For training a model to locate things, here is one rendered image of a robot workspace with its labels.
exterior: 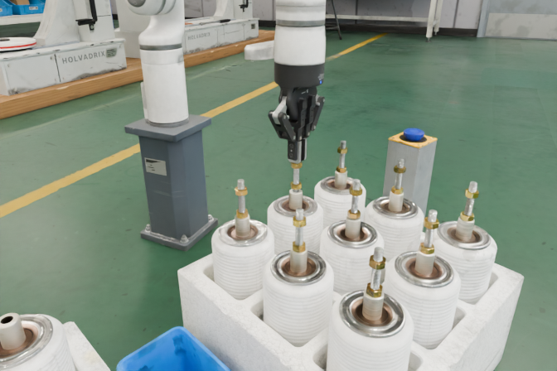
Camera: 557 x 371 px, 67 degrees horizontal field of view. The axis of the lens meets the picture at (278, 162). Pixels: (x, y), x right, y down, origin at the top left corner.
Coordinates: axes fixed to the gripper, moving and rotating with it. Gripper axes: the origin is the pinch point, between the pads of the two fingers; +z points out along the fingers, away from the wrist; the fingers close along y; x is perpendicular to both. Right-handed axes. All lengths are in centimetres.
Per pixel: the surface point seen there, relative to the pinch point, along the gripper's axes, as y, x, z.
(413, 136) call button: 25.6, -10.7, 2.9
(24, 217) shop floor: -10, 83, 36
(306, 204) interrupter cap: 1.3, -1.3, 10.3
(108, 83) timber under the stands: 96, 196, 33
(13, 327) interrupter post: -42.1, 7.6, 8.0
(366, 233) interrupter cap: -1.1, -13.5, 10.2
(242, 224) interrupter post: -12.4, 1.5, 8.2
